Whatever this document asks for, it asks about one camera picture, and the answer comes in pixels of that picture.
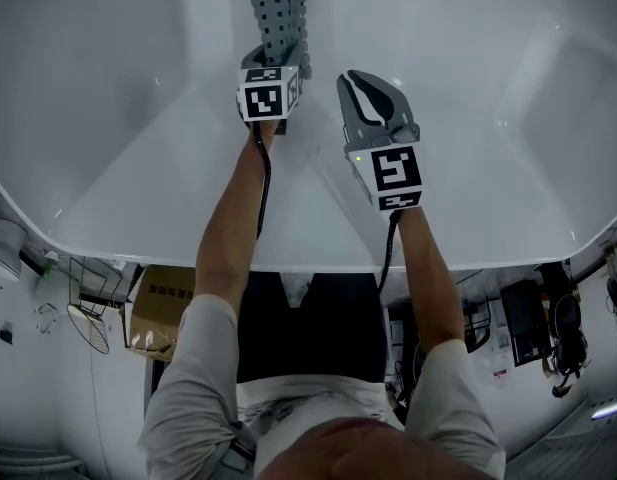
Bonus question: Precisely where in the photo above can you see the black wire rack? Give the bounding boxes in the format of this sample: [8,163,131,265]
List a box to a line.
[67,255,129,317]

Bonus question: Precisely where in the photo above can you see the grey perforated bath mat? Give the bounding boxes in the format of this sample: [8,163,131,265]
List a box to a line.
[240,0,313,82]

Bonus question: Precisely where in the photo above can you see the person's white shirt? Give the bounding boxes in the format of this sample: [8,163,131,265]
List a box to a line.
[137,292,507,480]

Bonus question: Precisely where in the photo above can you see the person's chin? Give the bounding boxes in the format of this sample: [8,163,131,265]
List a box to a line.
[255,415,489,480]

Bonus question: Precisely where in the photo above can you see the person's right forearm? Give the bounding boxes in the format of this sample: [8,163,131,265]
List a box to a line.
[392,205,467,352]

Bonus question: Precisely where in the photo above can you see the person's black trousers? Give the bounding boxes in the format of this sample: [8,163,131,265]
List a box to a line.
[236,270,389,384]

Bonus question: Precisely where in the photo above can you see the white bathtub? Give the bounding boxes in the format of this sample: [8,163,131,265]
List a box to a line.
[0,0,617,274]

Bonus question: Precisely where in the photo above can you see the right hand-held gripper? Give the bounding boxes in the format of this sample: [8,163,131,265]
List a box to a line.
[336,70,423,213]

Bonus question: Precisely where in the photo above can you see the black case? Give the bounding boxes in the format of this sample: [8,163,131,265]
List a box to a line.
[499,279,543,368]

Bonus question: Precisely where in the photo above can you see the person's left forearm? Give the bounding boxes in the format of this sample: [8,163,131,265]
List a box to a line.
[193,127,282,314]

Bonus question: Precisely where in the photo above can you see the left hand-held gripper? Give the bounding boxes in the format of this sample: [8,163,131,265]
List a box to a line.
[236,44,305,137]

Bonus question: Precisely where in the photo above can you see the white toilet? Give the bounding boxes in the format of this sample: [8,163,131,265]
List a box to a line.
[0,216,29,290]

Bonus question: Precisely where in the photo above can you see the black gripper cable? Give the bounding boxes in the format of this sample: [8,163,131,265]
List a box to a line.
[376,210,403,297]
[251,121,273,242]

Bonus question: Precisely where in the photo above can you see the racket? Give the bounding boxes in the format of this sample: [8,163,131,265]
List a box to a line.
[66,302,111,356]

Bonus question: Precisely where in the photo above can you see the grey shoulder strap with buckle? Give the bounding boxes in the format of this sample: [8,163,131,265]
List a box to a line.
[220,420,257,480]

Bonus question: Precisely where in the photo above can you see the printed cardboard box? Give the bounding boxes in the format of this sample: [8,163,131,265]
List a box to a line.
[121,264,197,358]

